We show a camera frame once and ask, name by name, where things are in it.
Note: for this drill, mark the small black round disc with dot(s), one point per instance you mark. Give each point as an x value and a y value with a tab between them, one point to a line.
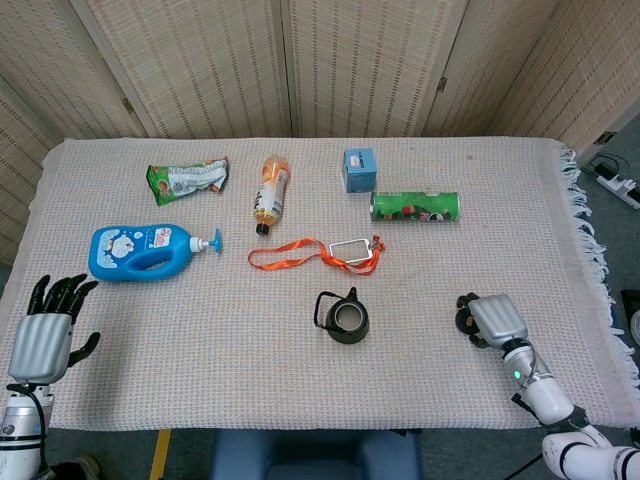
462	322

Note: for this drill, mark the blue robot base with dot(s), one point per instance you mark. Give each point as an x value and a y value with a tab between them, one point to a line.
315	455

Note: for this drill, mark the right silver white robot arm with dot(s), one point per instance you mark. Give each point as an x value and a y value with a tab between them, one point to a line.
555	405

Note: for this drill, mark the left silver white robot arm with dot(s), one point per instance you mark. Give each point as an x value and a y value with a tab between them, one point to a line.
20	435

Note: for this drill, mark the yellow floor tape strip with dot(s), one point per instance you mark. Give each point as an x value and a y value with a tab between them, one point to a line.
161	455

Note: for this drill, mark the blue pump detergent bottle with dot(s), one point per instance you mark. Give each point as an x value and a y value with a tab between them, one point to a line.
120	252

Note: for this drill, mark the green crumpled snack bag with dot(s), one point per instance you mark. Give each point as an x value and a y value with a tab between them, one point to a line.
187	181

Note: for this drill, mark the woven folding screen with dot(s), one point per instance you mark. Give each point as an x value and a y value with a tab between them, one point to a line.
350	65

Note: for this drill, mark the orange drink bottle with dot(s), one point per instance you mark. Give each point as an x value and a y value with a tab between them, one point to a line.
272	192

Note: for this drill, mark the green chips can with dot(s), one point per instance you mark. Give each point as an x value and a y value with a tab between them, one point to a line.
415	207

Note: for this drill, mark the small blue cardboard box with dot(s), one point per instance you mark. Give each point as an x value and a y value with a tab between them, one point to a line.
359	172

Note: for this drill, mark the white power strip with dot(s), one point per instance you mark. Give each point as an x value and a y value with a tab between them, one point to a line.
622	187

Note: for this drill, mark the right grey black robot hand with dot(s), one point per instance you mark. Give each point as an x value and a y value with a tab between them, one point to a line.
500	320

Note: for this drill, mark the beige woven table cloth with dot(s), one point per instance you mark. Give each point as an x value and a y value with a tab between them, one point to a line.
225	360

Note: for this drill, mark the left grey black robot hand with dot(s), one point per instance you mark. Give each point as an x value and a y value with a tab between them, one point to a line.
42	345

